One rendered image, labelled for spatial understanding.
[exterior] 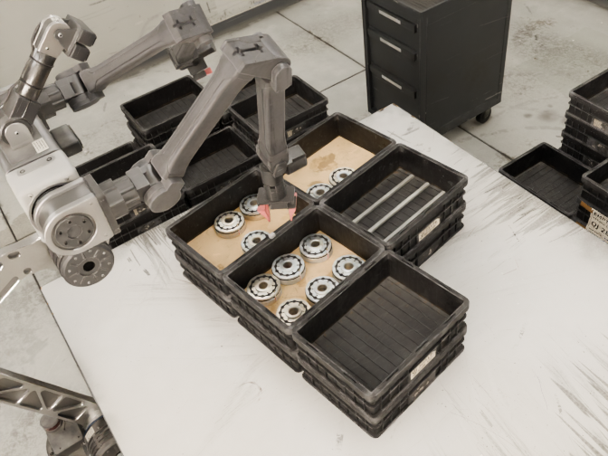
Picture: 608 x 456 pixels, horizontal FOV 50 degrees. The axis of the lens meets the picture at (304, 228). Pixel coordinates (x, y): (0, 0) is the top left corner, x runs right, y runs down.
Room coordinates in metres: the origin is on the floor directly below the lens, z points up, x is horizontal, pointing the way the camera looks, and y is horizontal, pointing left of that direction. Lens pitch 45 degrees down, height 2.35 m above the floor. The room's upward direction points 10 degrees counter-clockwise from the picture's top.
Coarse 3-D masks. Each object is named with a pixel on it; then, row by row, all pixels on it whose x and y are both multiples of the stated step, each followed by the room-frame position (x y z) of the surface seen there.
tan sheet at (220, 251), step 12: (276, 216) 1.60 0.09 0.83; (288, 216) 1.59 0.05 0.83; (252, 228) 1.56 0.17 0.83; (264, 228) 1.55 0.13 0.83; (276, 228) 1.54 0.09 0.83; (192, 240) 1.55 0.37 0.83; (204, 240) 1.54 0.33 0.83; (216, 240) 1.54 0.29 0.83; (228, 240) 1.53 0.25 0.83; (240, 240) 1.52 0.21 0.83; (204, 252) 1.49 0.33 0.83; (216, 252) 1.48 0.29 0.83; (228, 252) 1.47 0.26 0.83; (240, 252) 1.46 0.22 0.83; (216, 264) 1.43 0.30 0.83; (228, 264) 1.42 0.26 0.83
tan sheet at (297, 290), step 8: (320, 232) 1.49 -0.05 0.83; (336, 248) 1.41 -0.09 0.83; (344, 248) 1.40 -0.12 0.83; (336, 256) 1.37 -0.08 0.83; (312, 264) 1.36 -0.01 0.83; (320, 264) 1.35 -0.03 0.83; (328, 264) 1.34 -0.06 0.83; (312, 272) 1.32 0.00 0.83; (320, 272) 1.32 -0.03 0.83; (328, 272) 1.31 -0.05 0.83; (304, 280) 1.30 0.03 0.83; (288, 288) 1.28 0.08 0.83; (296, 288) 1.27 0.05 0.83; (304, 288) 1.27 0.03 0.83; (280, 296) 1.25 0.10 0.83; (288, 296) 1.25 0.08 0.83; (296, 296) 1.24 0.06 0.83; (304, 296) 1.24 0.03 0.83; (272, 304) 1.23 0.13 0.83; (272, 312) 1.20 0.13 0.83
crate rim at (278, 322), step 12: (300, 216) 1.47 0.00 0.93; (336, 216) 1.45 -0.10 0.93; (288, 228) 1.43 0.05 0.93; (348, 228) 1.39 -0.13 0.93; (372, 240) 1.32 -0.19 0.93; (252, 252) 1.35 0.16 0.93; (240, 264) 1.32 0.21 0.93; (348, 276) 1.20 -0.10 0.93; (240, 288) 1.22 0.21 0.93; (336, 288) 1.17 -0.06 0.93; (252, 300) 1.17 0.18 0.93; (324, 300) 1.13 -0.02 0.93; (264, 312) 1.12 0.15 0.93; (276, 324) 1.08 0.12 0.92
